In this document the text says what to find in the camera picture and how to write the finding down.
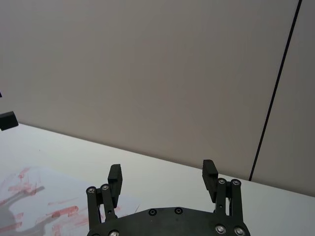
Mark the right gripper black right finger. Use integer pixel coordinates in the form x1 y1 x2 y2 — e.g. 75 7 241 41
201 159 246 222

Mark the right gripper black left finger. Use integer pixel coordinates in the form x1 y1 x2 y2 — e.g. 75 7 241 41
86 164 124 231

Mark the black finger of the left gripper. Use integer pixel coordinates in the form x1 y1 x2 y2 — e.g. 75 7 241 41
0 111 19 131

